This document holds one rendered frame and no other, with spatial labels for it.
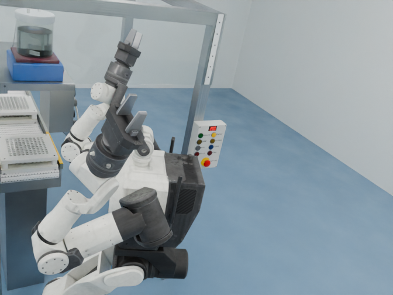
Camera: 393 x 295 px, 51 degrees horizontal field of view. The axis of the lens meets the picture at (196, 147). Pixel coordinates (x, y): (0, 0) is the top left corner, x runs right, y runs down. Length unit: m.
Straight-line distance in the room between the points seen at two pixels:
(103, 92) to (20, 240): 1.15
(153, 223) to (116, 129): 0.36
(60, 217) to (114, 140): 0.28
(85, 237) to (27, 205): 1.13
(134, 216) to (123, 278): 0.44
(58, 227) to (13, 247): 1.33
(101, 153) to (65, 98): 0.94
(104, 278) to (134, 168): 0.44
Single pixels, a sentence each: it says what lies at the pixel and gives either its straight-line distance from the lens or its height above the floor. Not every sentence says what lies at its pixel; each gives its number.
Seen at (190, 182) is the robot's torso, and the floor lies 1.23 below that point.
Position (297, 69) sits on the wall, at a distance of 5.45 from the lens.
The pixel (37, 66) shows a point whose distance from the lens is 1.73.
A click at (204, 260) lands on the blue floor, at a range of 2.91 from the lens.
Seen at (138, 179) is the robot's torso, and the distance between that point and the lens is 1.28.
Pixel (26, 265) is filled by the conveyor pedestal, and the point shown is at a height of 0.16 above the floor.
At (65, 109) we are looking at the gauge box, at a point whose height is 1.16.
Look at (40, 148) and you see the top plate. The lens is 2.10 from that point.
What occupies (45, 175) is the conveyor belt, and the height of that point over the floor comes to 0.82.
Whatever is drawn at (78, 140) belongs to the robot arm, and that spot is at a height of 1.15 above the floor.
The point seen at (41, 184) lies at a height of 0.76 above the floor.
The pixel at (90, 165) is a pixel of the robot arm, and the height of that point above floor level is 1.40.
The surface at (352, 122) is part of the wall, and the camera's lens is 4.88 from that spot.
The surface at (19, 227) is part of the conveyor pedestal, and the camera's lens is 2.36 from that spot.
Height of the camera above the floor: 1.90
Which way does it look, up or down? 26 degrees down
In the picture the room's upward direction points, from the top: 12 degrees clockwise
